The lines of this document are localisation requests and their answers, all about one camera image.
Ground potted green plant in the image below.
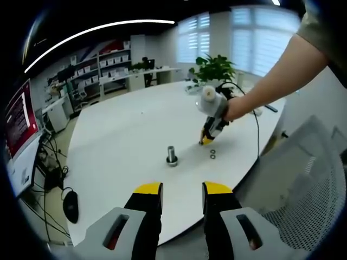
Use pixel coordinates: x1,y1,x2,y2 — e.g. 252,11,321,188
189,54,236,88

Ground white counter cabinet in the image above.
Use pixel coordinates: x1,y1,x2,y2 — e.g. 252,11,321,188
42,94,74,133

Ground person's right hand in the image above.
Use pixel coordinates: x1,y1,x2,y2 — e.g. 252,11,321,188
224,97,247,122

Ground black screen on stand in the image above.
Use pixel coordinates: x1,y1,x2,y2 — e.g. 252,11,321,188
57,66,76,109

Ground curved ceiling light strip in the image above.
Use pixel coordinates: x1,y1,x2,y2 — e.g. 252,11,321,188
24,19,176,74

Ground black floor cables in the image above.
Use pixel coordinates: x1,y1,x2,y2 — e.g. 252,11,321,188
34,135,72,238

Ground person's olive shirt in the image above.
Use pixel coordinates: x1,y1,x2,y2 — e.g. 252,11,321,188
296,4,347,89

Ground shelf with white bins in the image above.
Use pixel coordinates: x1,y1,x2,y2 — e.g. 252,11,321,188
58,40,133,95

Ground long white office desk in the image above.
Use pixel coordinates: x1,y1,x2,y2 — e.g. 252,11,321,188
99,67,182,93

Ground grey mesh office chair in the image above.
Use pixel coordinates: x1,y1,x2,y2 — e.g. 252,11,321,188
235,115,343,252

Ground white office swivel chair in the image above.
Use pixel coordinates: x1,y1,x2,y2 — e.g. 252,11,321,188
72,90,88,107

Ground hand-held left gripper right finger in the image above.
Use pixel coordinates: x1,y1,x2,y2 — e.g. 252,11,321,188
202,181,307,260

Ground large threaded stud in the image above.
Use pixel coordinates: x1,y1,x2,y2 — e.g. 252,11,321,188
166,145,179,167

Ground black computer mouse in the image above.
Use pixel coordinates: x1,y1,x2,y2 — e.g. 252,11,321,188
62,190,80,224

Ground white laptop with red screen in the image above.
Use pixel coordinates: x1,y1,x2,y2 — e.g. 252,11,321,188
4,78,46,197

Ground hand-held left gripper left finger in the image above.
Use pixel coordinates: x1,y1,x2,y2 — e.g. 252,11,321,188
58,181,164,260

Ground narrow window blind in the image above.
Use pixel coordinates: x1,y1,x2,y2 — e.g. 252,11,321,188
177,12,211,64

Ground wide window blind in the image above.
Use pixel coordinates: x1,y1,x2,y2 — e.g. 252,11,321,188
232,6,301,79

